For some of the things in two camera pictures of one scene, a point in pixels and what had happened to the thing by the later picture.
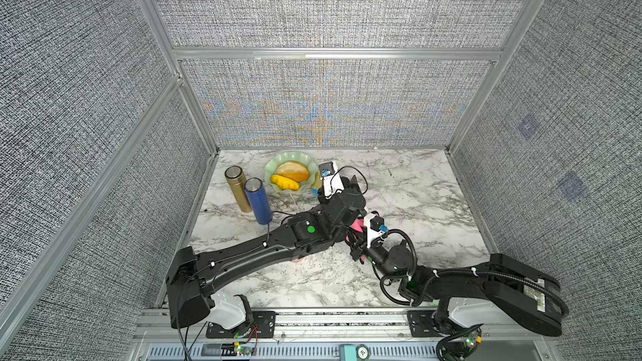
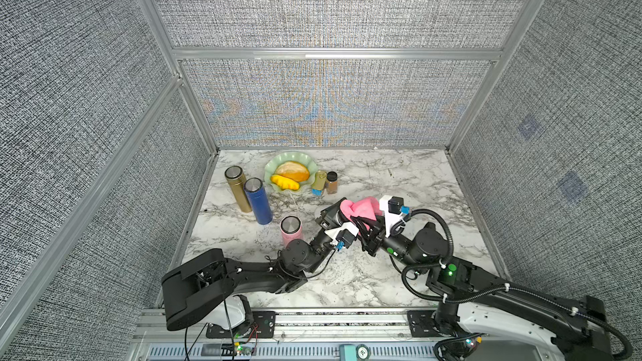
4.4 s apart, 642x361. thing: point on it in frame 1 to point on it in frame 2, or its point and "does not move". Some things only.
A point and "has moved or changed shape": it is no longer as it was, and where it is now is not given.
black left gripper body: (357, 194) to (325, 227)
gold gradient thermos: (235, 176) does not move
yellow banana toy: (284, 182) does not move
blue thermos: (258, 197) does not move
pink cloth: (357, 225) has moved or changed shape
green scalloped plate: (275, 161) does not move
